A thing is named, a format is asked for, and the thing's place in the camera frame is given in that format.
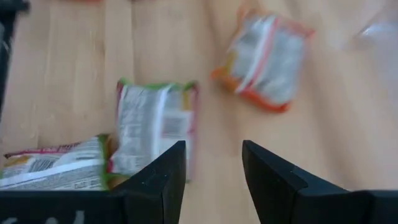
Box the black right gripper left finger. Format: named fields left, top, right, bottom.
left=0, top=140, right=187, bottom=224

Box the orange Maruchan ramen pack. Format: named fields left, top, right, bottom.
left=210, top=9, right=315, bottom=113

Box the pink green Maruchan ramen pack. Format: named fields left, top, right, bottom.
left=0, top=134, right=113, bottom=191
left=107, top=77, right=200, bottom=181

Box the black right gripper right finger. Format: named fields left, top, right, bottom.
left=242, top=139, right=398, bottom=224

